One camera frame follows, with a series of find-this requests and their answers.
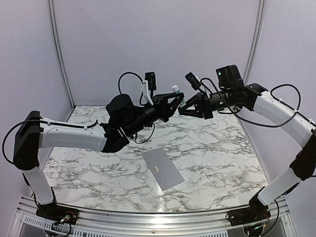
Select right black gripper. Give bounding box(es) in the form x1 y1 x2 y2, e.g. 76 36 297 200
179 87 235 119

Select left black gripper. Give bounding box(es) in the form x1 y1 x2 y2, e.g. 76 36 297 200
125 93 185 137

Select green white glue stick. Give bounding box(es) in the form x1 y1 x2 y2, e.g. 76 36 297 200
171 85 186 109

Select grey paper envelope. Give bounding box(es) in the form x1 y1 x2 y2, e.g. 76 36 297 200
142 148 185 191

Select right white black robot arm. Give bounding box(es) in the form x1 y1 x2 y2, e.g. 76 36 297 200
179 65 316 221

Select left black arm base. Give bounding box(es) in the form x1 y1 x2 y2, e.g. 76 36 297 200
36 206 79 225

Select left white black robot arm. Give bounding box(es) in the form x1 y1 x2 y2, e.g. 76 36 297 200
13 93 184 220

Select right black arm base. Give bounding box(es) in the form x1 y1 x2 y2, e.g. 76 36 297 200
225 207 271 226

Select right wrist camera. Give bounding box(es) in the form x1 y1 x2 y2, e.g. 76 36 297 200
185 72 201 91

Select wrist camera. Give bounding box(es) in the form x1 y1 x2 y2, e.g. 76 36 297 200
140 72 157 105
185 72 201 91

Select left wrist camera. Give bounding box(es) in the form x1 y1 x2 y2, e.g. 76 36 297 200
140 72 157 105

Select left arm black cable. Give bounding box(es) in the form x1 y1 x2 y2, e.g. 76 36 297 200
2 72 155 165

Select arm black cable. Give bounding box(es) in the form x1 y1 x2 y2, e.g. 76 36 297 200
2 72 155 165
199 78 302 128

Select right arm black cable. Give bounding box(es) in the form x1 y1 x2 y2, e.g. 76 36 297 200
199 78 302 128

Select right aluminium corner post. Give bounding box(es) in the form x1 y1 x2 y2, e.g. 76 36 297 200
243 0 266 82

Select aluminium corner post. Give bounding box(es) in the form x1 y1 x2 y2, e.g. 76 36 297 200
243 0 266 82
47 0 76 110

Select left aluminium corner post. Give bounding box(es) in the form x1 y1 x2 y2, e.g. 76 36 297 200
47 0 76 110

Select aluminium front table rail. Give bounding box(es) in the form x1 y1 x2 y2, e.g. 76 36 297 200
8 196 297 237

